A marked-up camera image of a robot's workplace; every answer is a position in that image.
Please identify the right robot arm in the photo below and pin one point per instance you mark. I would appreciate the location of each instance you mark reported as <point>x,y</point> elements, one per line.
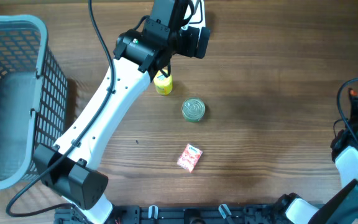
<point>343,207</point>

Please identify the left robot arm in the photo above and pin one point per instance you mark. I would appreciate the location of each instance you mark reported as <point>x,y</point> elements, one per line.
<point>70,166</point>

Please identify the red tissue packet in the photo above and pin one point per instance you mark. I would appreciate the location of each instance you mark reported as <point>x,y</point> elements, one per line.
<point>189,158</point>

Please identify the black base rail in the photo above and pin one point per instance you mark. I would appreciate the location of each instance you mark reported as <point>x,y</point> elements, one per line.
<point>257,214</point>

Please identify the yellow lidded jar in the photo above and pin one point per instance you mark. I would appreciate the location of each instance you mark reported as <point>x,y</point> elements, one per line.
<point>163,84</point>

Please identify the grey plastic shopping basket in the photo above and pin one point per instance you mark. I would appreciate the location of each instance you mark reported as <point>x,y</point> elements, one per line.
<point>33,96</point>

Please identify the white barcode scanner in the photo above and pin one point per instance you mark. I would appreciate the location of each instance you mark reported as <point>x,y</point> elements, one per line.
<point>198,18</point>

